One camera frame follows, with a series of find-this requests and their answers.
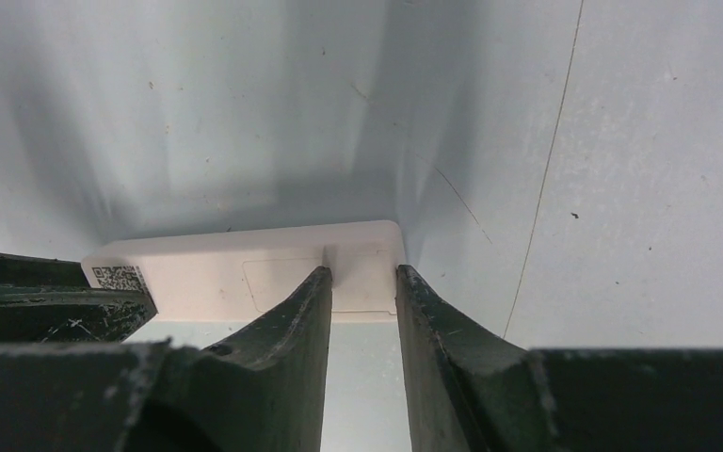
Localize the white remote control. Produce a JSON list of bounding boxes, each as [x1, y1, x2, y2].
[[81, 220, 406, 323]]

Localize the white battery cover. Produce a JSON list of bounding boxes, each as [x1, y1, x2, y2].
[[242, 250, 395, 315]]

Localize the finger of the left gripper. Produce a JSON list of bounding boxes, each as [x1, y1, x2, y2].
[[0, 253, 89, 287], [0, 284, 157, 343]]

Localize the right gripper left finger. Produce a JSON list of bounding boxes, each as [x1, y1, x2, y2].
[[0, 266, 332, 451]]

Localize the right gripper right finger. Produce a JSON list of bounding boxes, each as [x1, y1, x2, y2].
[[395, 265, 723, 451]]

